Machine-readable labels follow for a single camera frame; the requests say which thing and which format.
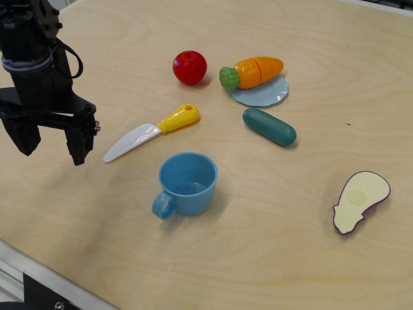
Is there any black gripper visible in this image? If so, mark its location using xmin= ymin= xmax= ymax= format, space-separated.
xmin=1 ymin=45 xmax=99 ymax=166

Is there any dark green toy cucumber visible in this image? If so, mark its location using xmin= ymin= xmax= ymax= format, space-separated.
xmin=243 ymin=108 xmax=297 ymax=147

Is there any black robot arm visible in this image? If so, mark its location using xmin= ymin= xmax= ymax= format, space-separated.
xmin=1 ymin=1 xmax=100 ymax=165

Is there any blue plastic cup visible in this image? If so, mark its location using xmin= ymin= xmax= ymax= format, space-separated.
xmin=152 ymin=152 xmax=218 ymax=220

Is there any orange toy carrot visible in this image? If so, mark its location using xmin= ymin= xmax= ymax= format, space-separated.
xmin=219 ymin=56 xmax=284 ymax=92

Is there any light blue toy plate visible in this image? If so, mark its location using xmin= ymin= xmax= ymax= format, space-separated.
xmin=230 ymin=75 xmax=289 ymax=107

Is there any toy eggplant half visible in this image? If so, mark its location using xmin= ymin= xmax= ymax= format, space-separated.
xmin=333 ymin=171 xmax=391 ymax=235

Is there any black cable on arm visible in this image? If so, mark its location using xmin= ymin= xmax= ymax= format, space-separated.
xmin=54 ymin=37 xmax=84 ymax=79

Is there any aluminium table frame rail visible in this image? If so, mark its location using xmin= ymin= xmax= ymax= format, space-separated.
xmin=1 ymin=242 xmax=116 ymax=309

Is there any yellow handled toy knife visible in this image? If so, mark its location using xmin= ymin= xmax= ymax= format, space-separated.
xmin=103 ymin=103 xmax=199 ymax=163

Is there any black corner bracket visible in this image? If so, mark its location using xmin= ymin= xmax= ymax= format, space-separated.
xmin=23 ymin=273 xmax=80 ymax=310

